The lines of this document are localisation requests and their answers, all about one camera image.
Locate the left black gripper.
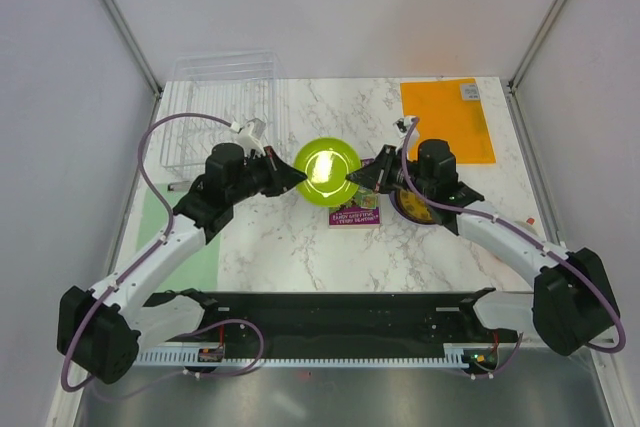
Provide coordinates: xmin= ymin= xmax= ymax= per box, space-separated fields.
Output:
xmin=228 ymin=145 xmax=306 ymax=204

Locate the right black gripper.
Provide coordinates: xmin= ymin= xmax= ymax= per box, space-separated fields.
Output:
xmin=348 ymin=144 xmax=433 ymax=198

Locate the purple plastic plate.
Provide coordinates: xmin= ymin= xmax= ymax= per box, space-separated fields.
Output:
xmin=389 ymin=191 xmax=415 ymax=222

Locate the yellow brown patterned plate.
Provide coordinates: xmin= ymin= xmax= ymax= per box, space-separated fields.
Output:
xmin=401 ymin=190 xmax=435 ymax=225

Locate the green plastic plate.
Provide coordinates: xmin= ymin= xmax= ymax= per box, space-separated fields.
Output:
xmin=294 ymin=137 xmax=361 ymax=208

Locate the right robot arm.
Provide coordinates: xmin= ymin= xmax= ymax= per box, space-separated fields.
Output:
xmin=347 ymin=140 xmax=619 ymax=356

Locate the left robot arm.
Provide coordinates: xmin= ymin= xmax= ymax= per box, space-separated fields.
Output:
xmin=57 ymin=143 xmax=307 ymax=384

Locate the purple treehouse book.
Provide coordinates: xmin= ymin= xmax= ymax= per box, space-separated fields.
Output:
xmin=327 ymin=178 xmax=381 ymax=228

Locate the orange plastic folder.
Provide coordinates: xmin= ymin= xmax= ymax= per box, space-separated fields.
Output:
xmin=400 ymin=78 xmax=496 ymax=165

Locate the white barcode label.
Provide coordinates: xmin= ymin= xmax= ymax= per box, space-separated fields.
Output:
xmin=459 ymin=82 xmax=480 ymax=102

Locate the light green mat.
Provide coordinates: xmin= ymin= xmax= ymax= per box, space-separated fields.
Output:
xmin=136 ymin=187 xmax=220 ymax=293

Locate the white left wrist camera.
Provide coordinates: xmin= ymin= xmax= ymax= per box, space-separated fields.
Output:
xmin=230 ymin=118 xmax=266 ymax=155

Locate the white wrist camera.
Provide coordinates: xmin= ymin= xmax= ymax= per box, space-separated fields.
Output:
xmin=230 ymin=118 xmax=266 ymax=155
xmin=393 ymin=115 xmax=417 ymax=137

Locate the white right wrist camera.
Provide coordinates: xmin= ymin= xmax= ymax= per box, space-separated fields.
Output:
xmin=393 ymin=115 xmax=417 ymax=137

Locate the white wire dish rack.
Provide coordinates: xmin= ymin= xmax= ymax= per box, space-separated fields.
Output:
xmin=156 ymin=50 xmax=293 ymax=179

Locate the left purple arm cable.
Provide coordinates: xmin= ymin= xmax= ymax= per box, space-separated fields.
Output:
xmin=59 ymin=112 xmax=265 ymax=392

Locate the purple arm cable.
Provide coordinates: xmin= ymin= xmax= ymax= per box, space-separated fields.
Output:
xmin=402 ymin=116 xmax=627 ymax=381
xmin=59 ymin=112 xmax=265 ymax=392

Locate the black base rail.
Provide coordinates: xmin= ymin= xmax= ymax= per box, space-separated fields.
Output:
xmin=149 ymin=289 xmax=521 ymax=361

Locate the white slotted cable duct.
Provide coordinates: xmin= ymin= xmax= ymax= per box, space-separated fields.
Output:
xmin=134 ymin=344 xmax=225 ymax=367

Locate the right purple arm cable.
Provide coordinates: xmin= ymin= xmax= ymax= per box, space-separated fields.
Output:
xmin=402 ymin=116 xmax=627 ymax=381

